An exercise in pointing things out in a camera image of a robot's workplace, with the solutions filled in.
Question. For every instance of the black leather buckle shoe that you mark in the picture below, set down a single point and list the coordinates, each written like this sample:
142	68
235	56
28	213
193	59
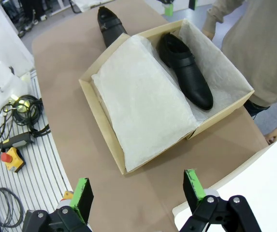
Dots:
110	26
191	77

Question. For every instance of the person's right hand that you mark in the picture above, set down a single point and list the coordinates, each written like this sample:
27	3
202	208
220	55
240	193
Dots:
208	35

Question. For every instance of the white tissue wrapping paper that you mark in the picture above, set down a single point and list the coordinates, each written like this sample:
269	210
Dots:
140	96

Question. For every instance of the person's right forearm beige sleeve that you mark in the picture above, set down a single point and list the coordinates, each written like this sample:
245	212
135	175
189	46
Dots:
210	19

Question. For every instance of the yellow emergency stop button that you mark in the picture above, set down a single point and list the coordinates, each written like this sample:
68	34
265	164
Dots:
13	159
68	194

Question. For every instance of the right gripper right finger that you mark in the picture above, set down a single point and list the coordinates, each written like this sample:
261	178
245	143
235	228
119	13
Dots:
192	188

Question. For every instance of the person's left hand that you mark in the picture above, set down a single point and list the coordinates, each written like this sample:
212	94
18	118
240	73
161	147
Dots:
272	136

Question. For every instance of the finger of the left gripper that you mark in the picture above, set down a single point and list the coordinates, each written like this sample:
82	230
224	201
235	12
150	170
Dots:
193	4
168	9

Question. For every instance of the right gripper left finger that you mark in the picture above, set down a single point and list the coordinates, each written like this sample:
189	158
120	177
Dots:
82	200

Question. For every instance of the large white storage box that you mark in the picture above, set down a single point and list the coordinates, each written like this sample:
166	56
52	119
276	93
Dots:
261	188

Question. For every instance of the person in beige sweater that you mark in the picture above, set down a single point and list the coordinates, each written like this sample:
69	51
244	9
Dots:
256	48

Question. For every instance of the brown cardboard shoe box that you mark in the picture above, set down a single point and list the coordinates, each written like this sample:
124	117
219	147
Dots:
97	101

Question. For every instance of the white slotted mounting table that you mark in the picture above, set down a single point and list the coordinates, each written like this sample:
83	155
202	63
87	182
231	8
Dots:
39	157

